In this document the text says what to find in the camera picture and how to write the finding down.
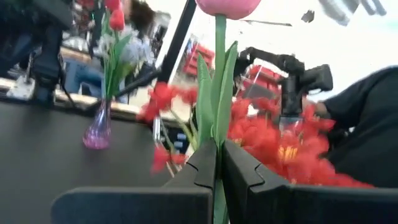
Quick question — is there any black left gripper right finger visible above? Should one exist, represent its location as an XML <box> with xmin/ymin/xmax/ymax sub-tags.
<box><xmin>222</xmin><ymin>139</ymin><xmax>398</xmax><ymax>224</ymax></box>

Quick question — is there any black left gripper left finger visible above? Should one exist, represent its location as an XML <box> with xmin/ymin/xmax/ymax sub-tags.
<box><xmin>51</xmin><ymin>139</ymin><xmax>218</xmax><ymax>224</ymax></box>

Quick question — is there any red flower bunch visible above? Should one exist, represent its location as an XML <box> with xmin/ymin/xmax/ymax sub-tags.
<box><xmin>226</xmin><ymin>96</ymin><xmax>376</xmax><ymax>190</ymax></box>

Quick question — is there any white striped flower bunch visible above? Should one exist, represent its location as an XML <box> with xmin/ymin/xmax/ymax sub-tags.
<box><xmin>95</xmin><ymin>26</ymin><xmax>154</xmax><ymax>102</ymax></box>

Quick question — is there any pink artificial tulip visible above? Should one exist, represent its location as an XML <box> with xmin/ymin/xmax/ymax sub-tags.
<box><xmin>195</xmin><ymin>0</ymin><xmax>262</xmax><ymax>224</ymax></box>

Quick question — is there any purple glass vase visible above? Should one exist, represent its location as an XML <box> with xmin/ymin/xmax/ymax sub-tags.
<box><xmin>82</xmin><ymin>99</ymin><xmax>112</xmax><ymax>150</ymax></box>

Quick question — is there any wooden table edge strip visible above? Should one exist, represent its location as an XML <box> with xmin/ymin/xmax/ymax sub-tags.
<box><xmin>52</xmin><ymin>91</ymin><xmax>187</xmax><ymax>124</ymax></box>

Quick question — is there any black frame post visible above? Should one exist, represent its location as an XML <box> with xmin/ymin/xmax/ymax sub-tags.
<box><xmin>157</xmin><ymin>0</ymin><xmax>199</xmax><ymax>84</ymax></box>

